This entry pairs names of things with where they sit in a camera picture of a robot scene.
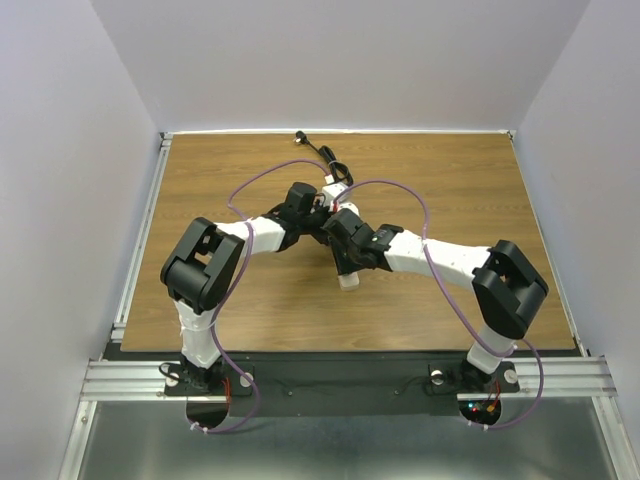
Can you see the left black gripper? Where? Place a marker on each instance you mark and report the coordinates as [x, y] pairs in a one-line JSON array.
[[322, 209]]

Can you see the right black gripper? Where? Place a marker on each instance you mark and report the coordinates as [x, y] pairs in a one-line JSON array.
[[343, 264]]

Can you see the white power strip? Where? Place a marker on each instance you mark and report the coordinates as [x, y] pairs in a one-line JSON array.
[[349, 282]]

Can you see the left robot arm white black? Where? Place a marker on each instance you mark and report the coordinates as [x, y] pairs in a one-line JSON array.
[[206, 264]]

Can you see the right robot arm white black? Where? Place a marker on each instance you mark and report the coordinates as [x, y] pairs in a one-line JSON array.
[[507, 287]]

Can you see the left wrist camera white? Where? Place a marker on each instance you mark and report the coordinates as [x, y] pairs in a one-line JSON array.
[[331, 190]]

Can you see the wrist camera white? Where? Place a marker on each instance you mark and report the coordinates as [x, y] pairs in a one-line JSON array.
[[339, 206], [331, 190]]

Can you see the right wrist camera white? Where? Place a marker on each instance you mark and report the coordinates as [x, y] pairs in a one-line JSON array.
[[339, 206]]

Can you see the black wall plug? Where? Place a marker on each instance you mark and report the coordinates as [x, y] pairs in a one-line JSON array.
[[300, 138]]

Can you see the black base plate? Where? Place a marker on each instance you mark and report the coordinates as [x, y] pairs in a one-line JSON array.
[[305, 384]]

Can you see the aluminium frame rail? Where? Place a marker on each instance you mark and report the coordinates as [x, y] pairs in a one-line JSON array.
[[126, 381]]

